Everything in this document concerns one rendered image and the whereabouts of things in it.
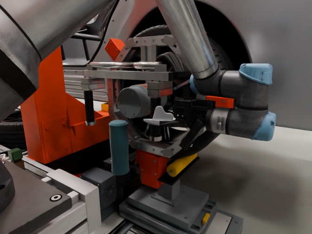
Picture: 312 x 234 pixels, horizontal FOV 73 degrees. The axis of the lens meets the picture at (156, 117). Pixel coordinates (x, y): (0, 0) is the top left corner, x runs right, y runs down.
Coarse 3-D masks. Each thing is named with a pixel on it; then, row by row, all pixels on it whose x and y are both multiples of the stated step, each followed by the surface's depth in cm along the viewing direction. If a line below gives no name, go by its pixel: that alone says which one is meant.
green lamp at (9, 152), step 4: (16, 148) 89; (8, 152) 86; (12, 152) 85; (16, 152) 86; (20, 152) 87; (8, 156) 87; (12, 156) 85; (16, 156) 86; (20, 156) 87; (12, 160) 86
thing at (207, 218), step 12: (120, 204) 129; (216, 204) 129; (132, 216) 124; (144, 216) 119; (156, 216) 120; (204, 216) 122; (156, 228) 115; (168, 228) 110; (180, 228) 112; (192, 228) 110; (204, 228) 113
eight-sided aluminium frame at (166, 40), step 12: (156, 36) 88; (168, 36) 85; (132, 48) 98; (120, 60) 102; (108, 84) 110; (120, 84) 113; (108, 96) 111; (204, 96) 82; (132, 132) 113; (132, 144) 109; (144, 144) 104; (156, 144) 106; (168, 144) 103; (168, 156) 98
